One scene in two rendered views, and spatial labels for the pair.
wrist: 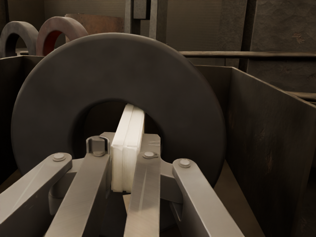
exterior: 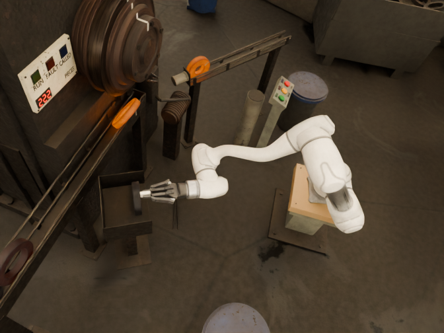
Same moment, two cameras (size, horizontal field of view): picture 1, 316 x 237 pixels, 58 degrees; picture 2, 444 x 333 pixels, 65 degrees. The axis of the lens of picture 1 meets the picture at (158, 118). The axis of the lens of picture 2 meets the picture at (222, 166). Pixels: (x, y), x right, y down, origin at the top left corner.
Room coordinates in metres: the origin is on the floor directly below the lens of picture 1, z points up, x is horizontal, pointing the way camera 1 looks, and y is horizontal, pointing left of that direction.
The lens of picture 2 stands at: (0.24, 0.82, 2.12)
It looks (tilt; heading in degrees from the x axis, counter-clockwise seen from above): 55 degrees down; 243
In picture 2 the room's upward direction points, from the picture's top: 16 degrees clockwise
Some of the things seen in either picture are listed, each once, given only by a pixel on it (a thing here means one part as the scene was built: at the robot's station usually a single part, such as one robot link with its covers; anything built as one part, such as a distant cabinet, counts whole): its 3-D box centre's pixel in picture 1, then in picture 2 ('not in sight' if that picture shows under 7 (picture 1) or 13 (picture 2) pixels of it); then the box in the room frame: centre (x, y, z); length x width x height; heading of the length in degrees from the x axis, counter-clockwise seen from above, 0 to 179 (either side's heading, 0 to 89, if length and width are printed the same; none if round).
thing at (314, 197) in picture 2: not in sight; (323, 185); (-0.89, -0.01, 0.44); 0.22 x 0.18 x 0.06; 71
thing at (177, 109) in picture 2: not in sight; (174, 127); (-0.12, -0.70, 0.27); 0.22 x 0.13 x 0.53; 55
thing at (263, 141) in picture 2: not in sight; (271, 120); (-0.81, -0.65, 0.31); 0.24 x 0.16 x 0.62; 55
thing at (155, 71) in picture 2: not in sight; (147, 82); (0.06, -0.71, 0.68); 0.11 x 0.08 x 0.24; 145
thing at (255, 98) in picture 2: not in sight; (248, 121); (-0.66, -0.71, 0.26); 0.12 x 0.12 x 0.52
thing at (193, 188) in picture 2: not in sight; (191, 189); (-0.05, 0.02, 0.67); 0.09 x 0.06 x 0.09; 90
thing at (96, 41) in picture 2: not in sight; (123, 41); (0.18, -0.51, 1.11); 0.47 x 0.06 x 0.47; 55
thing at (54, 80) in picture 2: not in sight; (51, 73); (0.46, -0.29, 1.15); 0.26 x 0.02 x 0.18; 55
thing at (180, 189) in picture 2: not in sight; (176, 191); (0.02, 0.02, 0.67); 0.09 x 0.08 x 0.07; 0
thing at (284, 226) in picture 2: not in sight; (306, 210); (-0.89, 0.01, 0.16); 0.40 x 0.40 x 0.31; 62
